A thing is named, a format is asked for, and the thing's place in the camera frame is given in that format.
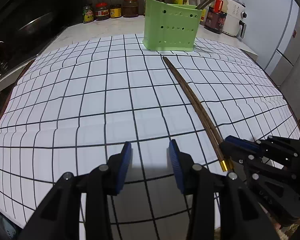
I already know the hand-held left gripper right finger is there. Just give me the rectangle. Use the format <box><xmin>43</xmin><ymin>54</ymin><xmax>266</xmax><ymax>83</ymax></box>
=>
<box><xmin>168</xmin><ymin>139</ymin><xmax>280</xmax><ymax>240</ymax></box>

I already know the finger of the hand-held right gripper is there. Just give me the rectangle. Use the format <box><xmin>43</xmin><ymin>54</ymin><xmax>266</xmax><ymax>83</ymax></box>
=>
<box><xmin>219</xmin><ymin>141</ymin><xmax>300</xmax><ymax>207</ymax></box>
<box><xmin>226</xmin><ymin>135</ymin><xmax>300</xmax><ymax>167</ymax></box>

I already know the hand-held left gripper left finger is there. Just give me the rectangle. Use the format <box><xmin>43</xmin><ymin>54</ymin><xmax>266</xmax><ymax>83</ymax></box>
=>
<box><xmin>20</xmin><ymin>141</ymin><xmax>132</xmax><ymax>240</ymax></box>

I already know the gold-tipped wooden chopstick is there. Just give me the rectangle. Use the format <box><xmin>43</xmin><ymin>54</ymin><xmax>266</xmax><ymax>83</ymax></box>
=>
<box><xmin>162</xmin><ymin>57</ymin><xmax>228</xmax><ymax>172</ymax></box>
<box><xmin>164</xmin><ymin>57</ymin><xmax>232</xmax><ymax>170</ymax></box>

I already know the green plastic utensil holder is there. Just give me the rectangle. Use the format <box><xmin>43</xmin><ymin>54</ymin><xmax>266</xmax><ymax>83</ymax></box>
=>
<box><xmin>142</xmin><ymin>0</ymin><xmax>203</xmax><ymax>52</ymax></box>

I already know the white grid mat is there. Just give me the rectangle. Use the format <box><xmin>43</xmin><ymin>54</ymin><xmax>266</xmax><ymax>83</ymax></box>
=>
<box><xmin>0</xmin><ymin>34</ymin><xmax>300</xmax><ymax>229</ymax></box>

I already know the silver refrigerator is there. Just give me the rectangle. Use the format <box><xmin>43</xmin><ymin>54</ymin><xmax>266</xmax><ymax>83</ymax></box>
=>
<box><xmin>264</xmin><ymin>0</ymin><xmax>300</xmax><ymax>86</ymax></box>

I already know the white air fryer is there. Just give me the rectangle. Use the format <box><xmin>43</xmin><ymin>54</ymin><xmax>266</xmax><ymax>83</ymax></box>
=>
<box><xmin>221</xmin><ymin>0</ymin><xmax>248</xmax><ymax>41</ymax></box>

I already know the dark soy sauce bottle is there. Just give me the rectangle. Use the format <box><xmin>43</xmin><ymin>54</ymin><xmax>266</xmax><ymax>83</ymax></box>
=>
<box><xmin>204</xmin><ymin>0</ymin><xmax>228</xmax><ymax>35</ymax></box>

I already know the yellow-label small jar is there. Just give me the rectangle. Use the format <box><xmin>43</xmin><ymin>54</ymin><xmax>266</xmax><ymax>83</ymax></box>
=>
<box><xmin>109</xmin><ymin>4</ymin><xmax>122</xmax><ymax>19</ymax></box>

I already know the red-lid sauce jar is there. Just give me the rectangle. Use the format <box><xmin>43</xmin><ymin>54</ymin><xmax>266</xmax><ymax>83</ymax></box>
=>
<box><xmin>94</xmin><ymin>2</ymin><xmax>111</xmax><ymax>21</ymax></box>

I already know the green-label glass jar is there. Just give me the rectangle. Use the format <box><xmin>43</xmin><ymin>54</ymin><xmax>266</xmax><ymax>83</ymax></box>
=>
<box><xmin>82</xmin><ymin>4</ymin><xmax>94</xmax><ymax>24</ymax></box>

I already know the dark chili sauce jar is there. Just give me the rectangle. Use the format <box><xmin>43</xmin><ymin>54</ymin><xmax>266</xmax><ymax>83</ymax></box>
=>
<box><xmin>122</xmin><ymin>0</ymin><xmax>139</xmax><ymax>18</ymax></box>

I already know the black wok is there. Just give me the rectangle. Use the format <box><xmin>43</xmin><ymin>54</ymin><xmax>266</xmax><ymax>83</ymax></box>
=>
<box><xmin>0</xmin><ymin>5</ymin><xmax>65</xmax><ymax>46</ymax></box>

